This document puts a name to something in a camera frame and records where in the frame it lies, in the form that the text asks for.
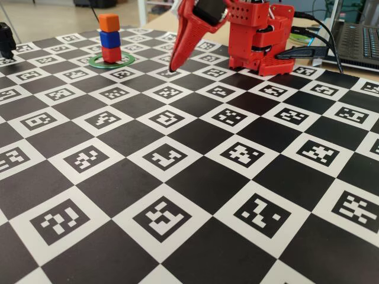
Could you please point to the white table leg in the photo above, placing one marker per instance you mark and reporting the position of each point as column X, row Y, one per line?
column 142, row 12

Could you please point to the red gripper black motors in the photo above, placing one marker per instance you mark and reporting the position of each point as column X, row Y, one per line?
column 187, row 29

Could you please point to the green round disc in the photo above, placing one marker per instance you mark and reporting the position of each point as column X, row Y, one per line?
column 299, row 38

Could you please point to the black flat usb adapter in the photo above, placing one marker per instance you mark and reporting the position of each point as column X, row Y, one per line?
column 302, row 52

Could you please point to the blue cube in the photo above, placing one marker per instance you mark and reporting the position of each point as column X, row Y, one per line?
column 109, row 39

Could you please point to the dark laptop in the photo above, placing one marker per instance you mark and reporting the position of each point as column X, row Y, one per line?
column 355, row 41

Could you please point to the red cube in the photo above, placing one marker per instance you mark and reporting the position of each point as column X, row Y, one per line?
column 111, row 54

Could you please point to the black camera stand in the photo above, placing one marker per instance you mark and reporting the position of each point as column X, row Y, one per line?
column 6, row 38

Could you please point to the red perforated robot base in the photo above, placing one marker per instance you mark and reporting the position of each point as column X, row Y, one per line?
column 278, row 65

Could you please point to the orange cube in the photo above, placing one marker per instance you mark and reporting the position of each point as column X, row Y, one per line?
column 109, row 22

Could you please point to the red robot arm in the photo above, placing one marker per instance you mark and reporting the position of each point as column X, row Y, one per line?
column 242, row 35

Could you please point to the black white marker checkerboard mat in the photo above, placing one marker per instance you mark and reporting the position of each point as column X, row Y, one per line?
column 189, row 183

